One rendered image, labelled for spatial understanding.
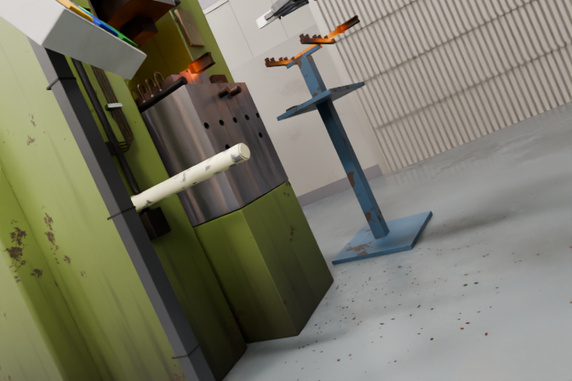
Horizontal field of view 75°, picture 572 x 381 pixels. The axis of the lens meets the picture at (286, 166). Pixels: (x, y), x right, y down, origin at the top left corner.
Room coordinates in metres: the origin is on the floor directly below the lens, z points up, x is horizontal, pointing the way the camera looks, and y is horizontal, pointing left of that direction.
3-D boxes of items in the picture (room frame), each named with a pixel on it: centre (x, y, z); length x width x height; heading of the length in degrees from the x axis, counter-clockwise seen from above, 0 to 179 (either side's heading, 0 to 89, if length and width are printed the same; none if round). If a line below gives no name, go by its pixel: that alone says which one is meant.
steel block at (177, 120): (1.52, 0.35, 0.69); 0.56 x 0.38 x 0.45; 61
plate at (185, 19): (1.70, 0.14, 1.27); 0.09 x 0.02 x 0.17; 151
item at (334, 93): (1.79, -0.29, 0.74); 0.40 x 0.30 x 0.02; 144
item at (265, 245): (1.52, 0.35, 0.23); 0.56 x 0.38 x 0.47; 61
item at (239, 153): (1.02, 0.27, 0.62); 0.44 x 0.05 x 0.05; 61
